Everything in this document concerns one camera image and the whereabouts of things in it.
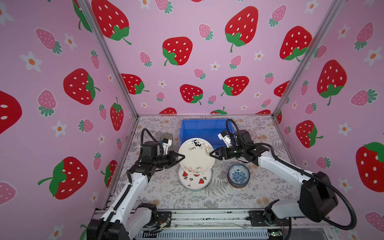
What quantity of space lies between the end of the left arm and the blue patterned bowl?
0.30 m

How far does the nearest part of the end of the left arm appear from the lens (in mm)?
574

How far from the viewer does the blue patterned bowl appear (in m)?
0.79
